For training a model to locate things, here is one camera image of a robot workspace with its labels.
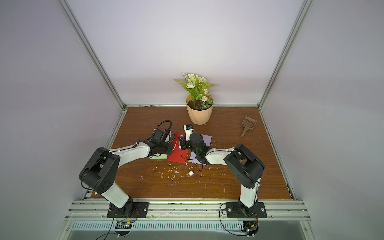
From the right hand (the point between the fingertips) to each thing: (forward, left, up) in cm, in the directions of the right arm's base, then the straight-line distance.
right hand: (180, 132), depth 88 cm
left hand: (-4, +5, -11) cm, 13 cm away
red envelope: (-8, +3, -14) cm, 16 cm away
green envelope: (-14, +12, -3) cm, 19 cm away
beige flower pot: (+15, -10, -3) cm, 18 cm away
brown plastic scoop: (+19, -49, -16) cm, 55 cm away
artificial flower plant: (+25, -10, +15) cm, 31 cm away
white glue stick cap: (-20, -7, -13) cm, 25 cm away
